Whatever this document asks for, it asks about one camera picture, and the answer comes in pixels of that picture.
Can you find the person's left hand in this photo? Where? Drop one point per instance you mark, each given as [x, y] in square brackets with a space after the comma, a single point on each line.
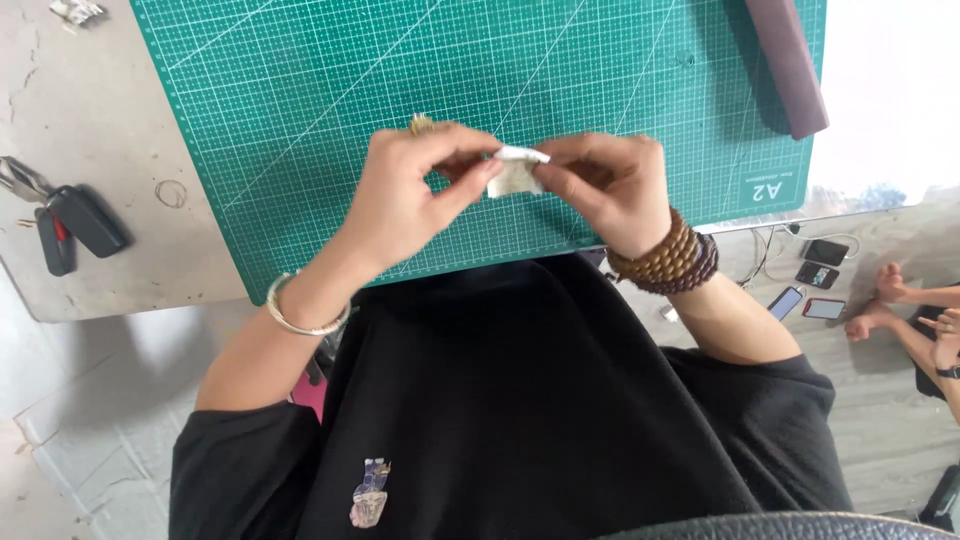
[390, 202]

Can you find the person's right hand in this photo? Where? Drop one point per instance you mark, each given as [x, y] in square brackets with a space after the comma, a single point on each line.
[630, 195]

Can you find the white paper piece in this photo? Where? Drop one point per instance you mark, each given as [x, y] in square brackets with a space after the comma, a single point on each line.
[516, 176]

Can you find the small white charger plug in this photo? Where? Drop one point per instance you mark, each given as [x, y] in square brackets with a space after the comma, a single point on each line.
[669, 313]

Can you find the green cutting mat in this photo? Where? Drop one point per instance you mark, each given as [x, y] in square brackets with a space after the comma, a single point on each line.
[300, 112]

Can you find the silver bangle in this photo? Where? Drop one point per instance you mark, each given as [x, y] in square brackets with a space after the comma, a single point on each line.
[300, 328]

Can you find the phone with blue screen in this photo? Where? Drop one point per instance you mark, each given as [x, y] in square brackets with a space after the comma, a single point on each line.
[784, 303]

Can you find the black phone lit screen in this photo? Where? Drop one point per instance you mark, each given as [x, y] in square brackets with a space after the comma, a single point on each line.
[816, 275]

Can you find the long purple box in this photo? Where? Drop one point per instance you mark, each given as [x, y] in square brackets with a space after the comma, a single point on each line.
[787, 67]

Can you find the pink object under table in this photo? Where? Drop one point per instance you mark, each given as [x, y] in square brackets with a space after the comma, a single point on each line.
[309, 394]

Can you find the person's black shirt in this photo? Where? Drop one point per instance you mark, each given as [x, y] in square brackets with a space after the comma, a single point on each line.
[525, 390]

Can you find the phone in red case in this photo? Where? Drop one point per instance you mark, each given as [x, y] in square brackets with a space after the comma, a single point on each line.
[823, 308]

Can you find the large black car key fob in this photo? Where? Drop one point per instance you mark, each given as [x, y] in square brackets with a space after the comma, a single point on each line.
[88, 221]

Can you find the small black red key fob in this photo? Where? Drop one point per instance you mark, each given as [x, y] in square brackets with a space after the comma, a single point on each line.
[54, 247]

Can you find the black wristwatch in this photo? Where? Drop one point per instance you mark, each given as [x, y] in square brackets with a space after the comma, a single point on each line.
[949, 372]

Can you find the black leather bag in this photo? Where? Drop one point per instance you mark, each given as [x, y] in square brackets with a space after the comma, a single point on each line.
[787, 527]

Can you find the silver metal key clip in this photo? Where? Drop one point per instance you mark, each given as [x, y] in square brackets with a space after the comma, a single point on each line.
[21, 180]

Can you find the black object on floor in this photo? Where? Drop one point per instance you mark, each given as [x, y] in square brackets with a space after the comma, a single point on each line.
[943, 499]

